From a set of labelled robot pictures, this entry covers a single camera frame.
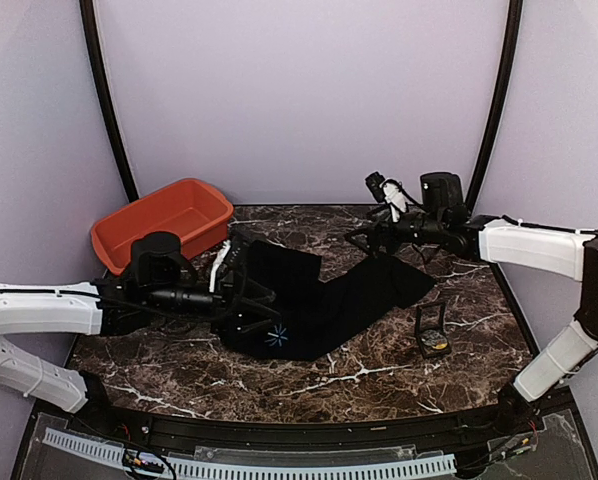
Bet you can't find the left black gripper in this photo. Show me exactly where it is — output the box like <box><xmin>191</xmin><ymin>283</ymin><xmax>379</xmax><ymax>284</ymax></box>
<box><xmin>146</xmin><ymin>269</ymin><xmax>282</xmax><ymax>340</ymax></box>

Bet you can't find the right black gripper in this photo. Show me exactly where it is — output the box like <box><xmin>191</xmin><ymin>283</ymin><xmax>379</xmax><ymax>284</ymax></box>
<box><xmin>344</xmin><ymin>202</ymin><xmax>445</xmax><ymax>258</ymax></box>

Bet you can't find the black t-shirt with blue logo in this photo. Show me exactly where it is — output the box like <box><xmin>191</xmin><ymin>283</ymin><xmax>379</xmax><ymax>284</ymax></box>
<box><xmin>217</xmin><ymin>240</ymin><xmax>436</xmax><ymax>361</ymax></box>

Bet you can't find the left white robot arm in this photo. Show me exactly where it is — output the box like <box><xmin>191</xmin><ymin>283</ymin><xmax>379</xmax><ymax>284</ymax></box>
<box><xmin>0</xmin><ymin>231</ymin><xmax>280</xmax><ymax>436</ymax></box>

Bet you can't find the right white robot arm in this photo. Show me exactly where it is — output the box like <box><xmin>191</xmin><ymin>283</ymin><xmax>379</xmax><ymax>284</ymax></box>
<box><xmin>345</xmin><ymin>172</ymin><xmax>598</xmax><ymax>434</ymax></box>

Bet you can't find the orange plastic tub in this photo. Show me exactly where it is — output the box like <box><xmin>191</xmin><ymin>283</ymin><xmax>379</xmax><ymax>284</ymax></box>
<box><xmin>91</xmin><ymin>178</ymin><xmax>234</xmax><ymax>275</ymax></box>

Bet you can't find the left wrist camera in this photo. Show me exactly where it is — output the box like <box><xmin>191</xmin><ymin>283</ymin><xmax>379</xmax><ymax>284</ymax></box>
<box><xmin>209</xmin><ymin>235</ymin><xmax>249</xmax><ymax>293</ymax></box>

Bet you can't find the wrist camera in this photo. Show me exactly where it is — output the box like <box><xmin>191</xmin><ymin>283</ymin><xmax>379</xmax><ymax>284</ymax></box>
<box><xmin>365</xmin><ymin>172</ymin><xmax>413</xmax><ymax>223</ymax></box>
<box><xmin>209</xmin><ymin>235</ymin><xmax>249</xmax><ymax>293</ymax></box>

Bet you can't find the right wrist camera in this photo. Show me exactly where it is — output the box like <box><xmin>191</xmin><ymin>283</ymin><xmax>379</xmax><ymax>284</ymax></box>
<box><xmin>365</xmin><ymin>172</ymin><xmax>413</xmax><ymax>223</ymax></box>

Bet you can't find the white slotted cable duct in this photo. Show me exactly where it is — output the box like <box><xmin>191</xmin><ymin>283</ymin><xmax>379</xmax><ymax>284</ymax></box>
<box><xmin>42</xmin><ymin>428</ymin><xmax>457</xmax><ymax>480</ymax></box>

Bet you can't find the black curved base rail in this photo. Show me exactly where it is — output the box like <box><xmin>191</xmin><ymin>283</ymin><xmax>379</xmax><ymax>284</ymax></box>
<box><xmin>8</xmin><ymin>387</ymin><xmax>598</xmax><ymax>480</ymax></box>

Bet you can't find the right black frame post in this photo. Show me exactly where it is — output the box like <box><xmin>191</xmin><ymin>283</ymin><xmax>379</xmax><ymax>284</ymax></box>
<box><xmin>466</xmin><ymin>0</ymin><xmax>524</xmax><ymax>212</ymax></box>

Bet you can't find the black frame post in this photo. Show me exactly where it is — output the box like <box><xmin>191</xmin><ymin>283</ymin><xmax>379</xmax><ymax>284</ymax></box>
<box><xmin>466</xmin><ymin>0</ymin><xmax>524</xmax><ymax>212</ymax></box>
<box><xmin>79</xmin><ymin>0</ymin><xmax>139</xmax><ymax>203</ymax></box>

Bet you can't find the left black frame post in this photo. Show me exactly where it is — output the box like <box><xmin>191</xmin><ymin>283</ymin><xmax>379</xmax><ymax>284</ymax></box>
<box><xmin>79</xmin><ymin>0</ymin><xmax>139</xmax><ymax>203</ymax></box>

